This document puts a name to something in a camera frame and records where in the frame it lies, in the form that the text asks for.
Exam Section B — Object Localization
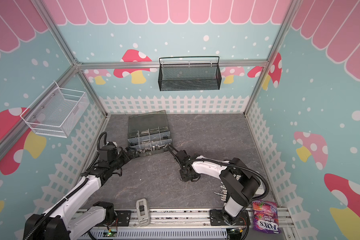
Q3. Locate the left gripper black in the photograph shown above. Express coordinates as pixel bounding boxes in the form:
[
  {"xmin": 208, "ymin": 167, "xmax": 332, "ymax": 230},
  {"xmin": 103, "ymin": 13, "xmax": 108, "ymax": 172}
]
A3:
[{"xmin": 109, "ymin": 146, "xmax": 137, "ymax": 172}]

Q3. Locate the clear plastic organizer box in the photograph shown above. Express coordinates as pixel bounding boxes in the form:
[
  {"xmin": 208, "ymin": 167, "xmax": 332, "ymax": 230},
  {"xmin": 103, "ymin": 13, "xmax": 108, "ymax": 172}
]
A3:
[{"xmin": 128, "ymin": 110, "xmax": 172, "ymax": 157}]

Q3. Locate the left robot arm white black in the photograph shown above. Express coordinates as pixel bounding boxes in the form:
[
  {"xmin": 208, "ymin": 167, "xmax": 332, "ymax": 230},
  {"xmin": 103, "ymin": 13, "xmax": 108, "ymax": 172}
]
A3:
[{"xmin": 23, "ymin": 142, "xmax": 137, "ymax": 240}]

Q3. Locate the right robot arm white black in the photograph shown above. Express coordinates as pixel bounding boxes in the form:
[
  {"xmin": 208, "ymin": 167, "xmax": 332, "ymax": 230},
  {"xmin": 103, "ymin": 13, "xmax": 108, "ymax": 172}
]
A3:
[{"xmin": 172, "ymin": 151, "xmax": 270, "ymax": 225}]

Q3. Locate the black rack with screws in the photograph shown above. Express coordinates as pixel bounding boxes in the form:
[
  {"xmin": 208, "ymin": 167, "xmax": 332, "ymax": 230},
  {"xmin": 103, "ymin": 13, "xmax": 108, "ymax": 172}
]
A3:
[{"xmin": 214, "ymin": 185, "xmax": 228, "ymax": 202}]

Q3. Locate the grey handheld remote device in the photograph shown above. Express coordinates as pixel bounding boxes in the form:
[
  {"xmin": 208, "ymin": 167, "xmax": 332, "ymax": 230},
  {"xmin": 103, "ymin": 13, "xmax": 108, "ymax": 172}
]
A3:
[{"xmin": 136, "ymin": 198, "xmax": 151, "ymax": 227}]

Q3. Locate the green circuit board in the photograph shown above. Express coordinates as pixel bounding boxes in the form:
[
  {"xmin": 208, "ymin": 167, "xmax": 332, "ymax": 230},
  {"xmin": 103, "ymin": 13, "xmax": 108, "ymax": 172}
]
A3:
[{"xmin": 104, "ymin": 230, "xmax": 117, "ymax": 238}]

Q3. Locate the purple candy bag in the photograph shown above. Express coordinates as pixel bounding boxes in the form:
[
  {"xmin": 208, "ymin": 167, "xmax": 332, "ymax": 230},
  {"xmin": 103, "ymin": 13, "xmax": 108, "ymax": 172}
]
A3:
[{"xmin": 252, "ymin": 200, "xmax": 281, "ymax": 234}]

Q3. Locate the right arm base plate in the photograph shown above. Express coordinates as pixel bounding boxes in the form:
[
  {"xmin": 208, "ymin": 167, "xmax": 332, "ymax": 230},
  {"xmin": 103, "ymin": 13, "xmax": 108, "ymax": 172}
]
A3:
[{"xmin": 209, "ymin": 209, "xmax": 251, "ymax": 227}]

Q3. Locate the white slotted cable duct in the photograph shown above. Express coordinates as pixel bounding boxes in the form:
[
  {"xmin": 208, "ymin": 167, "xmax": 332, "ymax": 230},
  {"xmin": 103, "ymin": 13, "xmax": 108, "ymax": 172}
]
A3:
[{"xmin": 91, "ymin": 229, "xmax": 228, "ymax": 240}]

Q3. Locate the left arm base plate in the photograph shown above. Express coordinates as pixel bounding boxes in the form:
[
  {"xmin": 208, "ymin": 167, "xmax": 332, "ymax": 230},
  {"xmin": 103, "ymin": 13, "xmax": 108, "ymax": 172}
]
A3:
[{"xmin": 108, "ymin": 210, "xmax": 132, "ymax": 227}]

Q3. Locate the white wire mesh basket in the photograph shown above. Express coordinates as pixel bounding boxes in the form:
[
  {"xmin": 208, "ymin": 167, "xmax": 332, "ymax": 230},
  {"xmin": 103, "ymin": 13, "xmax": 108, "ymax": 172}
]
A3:
[{"xmin": 20, "ymin": 82, "xmax": 90, "ymax": 138}]

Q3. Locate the black wire mesh basket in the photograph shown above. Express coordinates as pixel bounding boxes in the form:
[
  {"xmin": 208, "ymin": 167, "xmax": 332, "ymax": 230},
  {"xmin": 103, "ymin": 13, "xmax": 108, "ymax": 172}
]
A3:
[{"xmin": 158, "ymin": 56, "xmax": 222, "ymax": 92}]

